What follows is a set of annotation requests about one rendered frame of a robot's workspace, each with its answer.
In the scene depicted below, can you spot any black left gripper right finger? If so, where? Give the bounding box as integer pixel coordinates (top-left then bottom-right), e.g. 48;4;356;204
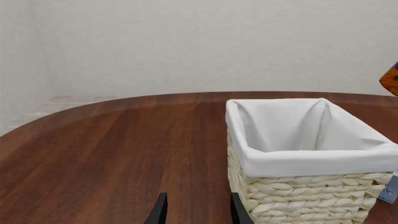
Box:
231;192;253;224

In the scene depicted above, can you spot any orange patterned printed box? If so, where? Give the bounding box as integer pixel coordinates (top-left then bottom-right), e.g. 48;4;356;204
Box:
379;61;398;97

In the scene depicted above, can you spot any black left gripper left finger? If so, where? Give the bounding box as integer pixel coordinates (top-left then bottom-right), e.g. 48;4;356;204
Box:
148;192;168;224

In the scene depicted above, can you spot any woven basket with white liner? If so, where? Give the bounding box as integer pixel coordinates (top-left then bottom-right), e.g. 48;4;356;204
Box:
225;97;398;224

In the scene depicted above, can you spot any pale blue printed box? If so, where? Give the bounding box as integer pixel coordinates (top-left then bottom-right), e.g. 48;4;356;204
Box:
376;170;398;204

